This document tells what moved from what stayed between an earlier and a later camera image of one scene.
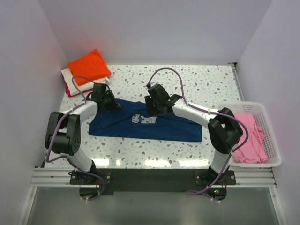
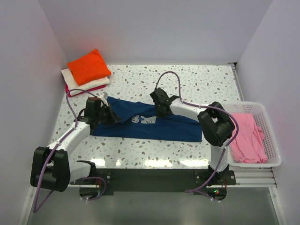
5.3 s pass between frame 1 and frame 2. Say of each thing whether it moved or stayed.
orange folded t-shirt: stayed
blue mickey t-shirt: stayed
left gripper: moved
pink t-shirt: stayed
